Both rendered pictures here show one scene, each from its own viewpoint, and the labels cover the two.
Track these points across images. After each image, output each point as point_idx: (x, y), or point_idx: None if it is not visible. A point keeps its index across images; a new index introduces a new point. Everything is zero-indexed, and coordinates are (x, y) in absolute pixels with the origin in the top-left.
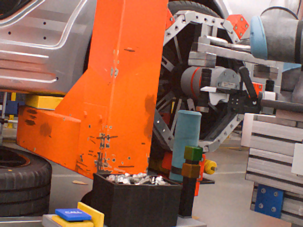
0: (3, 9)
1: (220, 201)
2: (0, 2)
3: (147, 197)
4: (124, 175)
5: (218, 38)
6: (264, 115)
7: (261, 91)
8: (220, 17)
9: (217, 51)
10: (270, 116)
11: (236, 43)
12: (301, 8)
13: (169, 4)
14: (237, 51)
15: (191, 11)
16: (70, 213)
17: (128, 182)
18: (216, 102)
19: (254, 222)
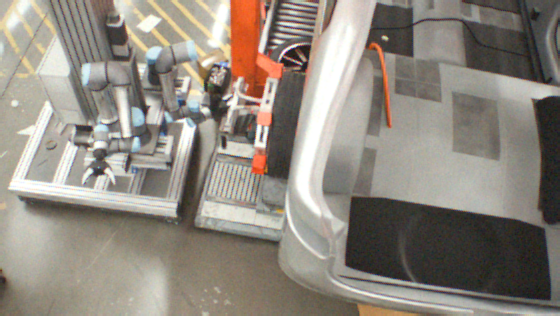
0: (550, 104)
1: None
2: (555, 97)
3: (209, 75)
4: (220, 71)
5: (237, 85)
6: (185, 84)
7: (208, 107)
8: (275, 110)
9: None
10: (183, 86)
11: (251, 116)
12: (284, 218)
13: (283, 74)
14: (232, 100)
15: (267, 80)
16: (222, 63)
17: (215, 69)
18: (227, 101)
19: None
